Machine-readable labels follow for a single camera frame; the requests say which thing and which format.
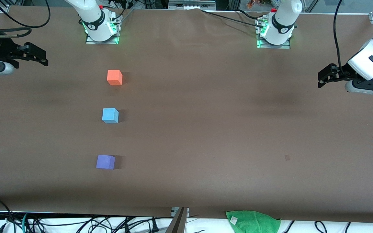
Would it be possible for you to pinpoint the light blue foam block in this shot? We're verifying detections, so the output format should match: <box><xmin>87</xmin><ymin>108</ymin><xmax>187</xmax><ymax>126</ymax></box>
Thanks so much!
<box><xmin>102</xmin><ymin>108</ymin><xmax>119</xmax><ymax>124</ymax></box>

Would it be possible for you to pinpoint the orange foam block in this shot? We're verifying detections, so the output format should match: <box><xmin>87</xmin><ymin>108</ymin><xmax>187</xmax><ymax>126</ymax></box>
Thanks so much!
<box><xmin>107</xmin><ymin>70</ymin><xmax>123</xmax><ymax>86</ymax></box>

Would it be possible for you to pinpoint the purple foam block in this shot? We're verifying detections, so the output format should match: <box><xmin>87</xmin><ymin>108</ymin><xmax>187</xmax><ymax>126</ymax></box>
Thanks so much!
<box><xmin>96</xmin><ymin>155</ymin><xmax>116</xmax><ymax>170</ymax></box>

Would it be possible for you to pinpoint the brown table cover sheet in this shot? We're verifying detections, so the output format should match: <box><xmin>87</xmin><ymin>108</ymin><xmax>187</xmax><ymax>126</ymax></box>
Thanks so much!
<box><xmin>0</xmin><ymin>6</ymin><xmax>373</xmax><ymax>224</ymax></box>

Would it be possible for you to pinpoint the green cloth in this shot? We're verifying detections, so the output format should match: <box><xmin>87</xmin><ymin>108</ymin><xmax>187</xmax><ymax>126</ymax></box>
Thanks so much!
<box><xmin>225</xmin><ymin>210</ymin><xmax>281</xmax><ymax>233</ymax></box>

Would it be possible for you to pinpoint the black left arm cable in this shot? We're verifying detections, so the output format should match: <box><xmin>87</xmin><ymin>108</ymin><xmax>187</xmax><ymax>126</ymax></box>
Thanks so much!
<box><xmin>333</xmin><ymin>0</ymin><xmax>345</xmax><ymax>73</ymax></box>

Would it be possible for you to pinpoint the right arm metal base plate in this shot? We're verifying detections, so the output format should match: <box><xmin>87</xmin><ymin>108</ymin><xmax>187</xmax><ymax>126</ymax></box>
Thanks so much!
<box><xmin>85</xmin><ymin>13</ymin><xmax>122</xmax><ymax>45</ymax></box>

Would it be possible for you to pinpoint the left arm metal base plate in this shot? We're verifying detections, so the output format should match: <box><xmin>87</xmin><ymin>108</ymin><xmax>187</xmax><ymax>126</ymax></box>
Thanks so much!
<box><xmin>255</xmin><ymin>16</ymin><xmax>291</xmax><ymax>50</ymax></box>

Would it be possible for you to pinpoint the long black base cable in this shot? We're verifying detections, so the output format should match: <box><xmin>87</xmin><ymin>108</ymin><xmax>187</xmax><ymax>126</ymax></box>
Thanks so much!
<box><xmin>200</xmin><ymin>9</ymin><xmax>265</xmax><ymax>28</ymax></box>

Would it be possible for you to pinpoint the aluminium frame rail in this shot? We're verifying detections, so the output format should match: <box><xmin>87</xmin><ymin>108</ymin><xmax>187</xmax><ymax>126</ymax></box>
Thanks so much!
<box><xmin>168</xmin><ymin>0</ymin><xmax>217</xmax><ymax>10</ymax></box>

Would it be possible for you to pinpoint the teal cable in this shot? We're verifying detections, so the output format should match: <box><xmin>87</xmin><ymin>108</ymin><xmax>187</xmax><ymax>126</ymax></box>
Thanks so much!
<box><xmin>21</xmin><ymin>213</ymin><xmax>30</xmax><ymax>233</ymax></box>

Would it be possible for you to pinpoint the grey metal post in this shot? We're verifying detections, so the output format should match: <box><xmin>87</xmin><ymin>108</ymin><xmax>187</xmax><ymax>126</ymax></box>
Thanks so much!
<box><xmin>166</xmin><ymin>207</ymin><xmax>189</xmax><ymax>233</ymax></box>

